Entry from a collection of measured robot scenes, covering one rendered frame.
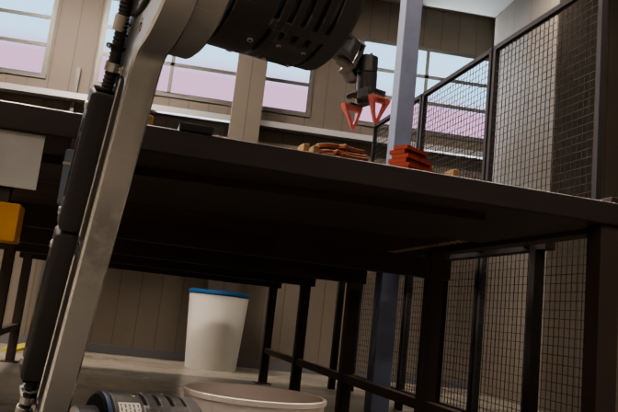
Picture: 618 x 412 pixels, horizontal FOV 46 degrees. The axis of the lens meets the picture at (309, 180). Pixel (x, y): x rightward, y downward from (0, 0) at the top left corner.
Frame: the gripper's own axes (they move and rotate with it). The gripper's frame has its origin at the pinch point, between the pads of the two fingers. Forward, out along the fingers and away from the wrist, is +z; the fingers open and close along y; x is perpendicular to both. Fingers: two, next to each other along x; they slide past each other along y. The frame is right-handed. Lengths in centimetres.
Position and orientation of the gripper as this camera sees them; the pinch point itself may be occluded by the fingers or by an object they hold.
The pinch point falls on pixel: (363, 123)
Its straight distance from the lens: 203.9
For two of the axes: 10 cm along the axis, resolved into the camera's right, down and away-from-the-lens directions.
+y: -5.9, 1.1, 8.0
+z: -0.8, 9.8, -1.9
